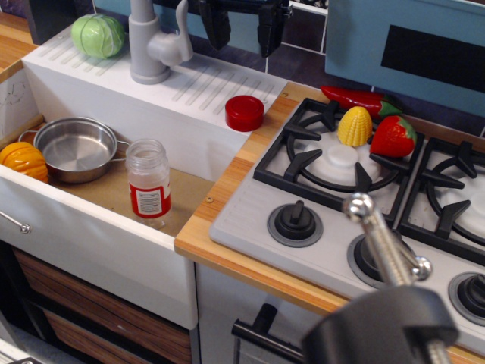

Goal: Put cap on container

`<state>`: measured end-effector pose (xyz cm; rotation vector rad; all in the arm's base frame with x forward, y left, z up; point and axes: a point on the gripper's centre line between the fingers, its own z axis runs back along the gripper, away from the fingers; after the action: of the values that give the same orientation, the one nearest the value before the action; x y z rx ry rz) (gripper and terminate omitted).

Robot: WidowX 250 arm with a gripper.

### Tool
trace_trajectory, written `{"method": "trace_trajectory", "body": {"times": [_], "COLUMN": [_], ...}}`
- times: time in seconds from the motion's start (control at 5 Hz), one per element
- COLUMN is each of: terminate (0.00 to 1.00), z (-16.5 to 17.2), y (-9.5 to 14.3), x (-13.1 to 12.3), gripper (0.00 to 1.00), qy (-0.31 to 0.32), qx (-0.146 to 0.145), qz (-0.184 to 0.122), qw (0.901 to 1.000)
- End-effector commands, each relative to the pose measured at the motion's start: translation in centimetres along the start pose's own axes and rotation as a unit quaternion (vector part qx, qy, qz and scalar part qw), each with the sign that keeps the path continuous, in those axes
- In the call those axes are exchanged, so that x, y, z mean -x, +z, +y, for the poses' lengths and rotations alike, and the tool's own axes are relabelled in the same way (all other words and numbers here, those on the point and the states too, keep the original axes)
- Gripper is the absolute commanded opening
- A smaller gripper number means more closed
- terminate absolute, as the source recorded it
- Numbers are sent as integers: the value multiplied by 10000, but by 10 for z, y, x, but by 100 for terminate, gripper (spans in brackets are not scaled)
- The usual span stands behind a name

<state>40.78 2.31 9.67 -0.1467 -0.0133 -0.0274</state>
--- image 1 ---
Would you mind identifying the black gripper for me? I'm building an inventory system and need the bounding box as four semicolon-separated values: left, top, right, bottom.
152;0;294;59

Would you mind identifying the red round cap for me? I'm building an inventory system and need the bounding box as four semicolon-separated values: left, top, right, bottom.
225;95;264;132

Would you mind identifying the grey toy faucet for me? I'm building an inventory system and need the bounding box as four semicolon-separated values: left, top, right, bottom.
128;0;193;85

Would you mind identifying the white toy sink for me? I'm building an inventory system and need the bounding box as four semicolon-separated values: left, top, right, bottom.
1;30;286;330

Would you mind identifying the green toy cabbage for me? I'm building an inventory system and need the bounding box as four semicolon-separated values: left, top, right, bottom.
70;14;125;59

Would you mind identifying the black left burner grate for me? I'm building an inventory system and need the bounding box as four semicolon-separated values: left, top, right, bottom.
253;98;424;228

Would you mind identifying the black burner grate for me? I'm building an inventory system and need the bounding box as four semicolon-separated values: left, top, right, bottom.
253;98;424;228
398;138;484;266

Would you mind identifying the yellow toy corn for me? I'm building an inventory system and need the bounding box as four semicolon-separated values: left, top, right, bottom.
337;106;373;147

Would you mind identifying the red toy chili pepper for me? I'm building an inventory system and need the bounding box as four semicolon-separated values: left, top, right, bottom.
321;86;402;120

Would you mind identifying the clear jar with red label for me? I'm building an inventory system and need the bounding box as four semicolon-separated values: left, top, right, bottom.
125;139;171;224

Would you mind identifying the red toy strawberry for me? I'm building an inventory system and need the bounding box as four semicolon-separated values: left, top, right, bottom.
370;115;418;158

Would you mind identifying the blue toy microwave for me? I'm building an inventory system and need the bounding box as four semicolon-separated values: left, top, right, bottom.
325;1;484;116

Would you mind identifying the small steel pot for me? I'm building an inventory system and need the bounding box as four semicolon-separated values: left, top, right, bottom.
18;117;130;184

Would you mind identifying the black left stove knob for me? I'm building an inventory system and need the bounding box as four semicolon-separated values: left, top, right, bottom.
267;200;324;248

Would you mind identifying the black stove knob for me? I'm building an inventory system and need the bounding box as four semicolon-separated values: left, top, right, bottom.
448;272;484;327
346;228;418;290
267;200;324;248

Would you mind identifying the orange toy pumpkin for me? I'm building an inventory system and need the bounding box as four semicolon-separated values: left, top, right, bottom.
1;142;49;183

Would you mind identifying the black middle stove knob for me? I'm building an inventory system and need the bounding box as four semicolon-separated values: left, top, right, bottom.
346;228;418;290

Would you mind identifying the black right burner grate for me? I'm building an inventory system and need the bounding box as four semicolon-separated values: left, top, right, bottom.
398;138;484;266

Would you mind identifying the upper wooden drawer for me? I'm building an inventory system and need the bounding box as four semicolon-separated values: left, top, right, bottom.
13;249;192;357

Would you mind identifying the wooden drawer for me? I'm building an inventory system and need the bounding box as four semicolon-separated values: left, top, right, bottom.
13;249;192;357
44;311;192;363

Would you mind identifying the black clamp with metal screw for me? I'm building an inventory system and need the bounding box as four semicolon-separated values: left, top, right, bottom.
302;193;458;363

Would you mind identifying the black right stove knob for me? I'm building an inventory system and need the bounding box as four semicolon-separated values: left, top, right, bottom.
448;272;484;327

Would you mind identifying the lower wooden drawer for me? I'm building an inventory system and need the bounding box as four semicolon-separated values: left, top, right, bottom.
44;311;192;363

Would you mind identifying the black oven door handle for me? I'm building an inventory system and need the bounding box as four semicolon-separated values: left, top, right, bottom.
231;303;304;363

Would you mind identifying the silver towel rail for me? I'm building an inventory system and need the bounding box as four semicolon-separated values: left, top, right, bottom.
0;212;32;234

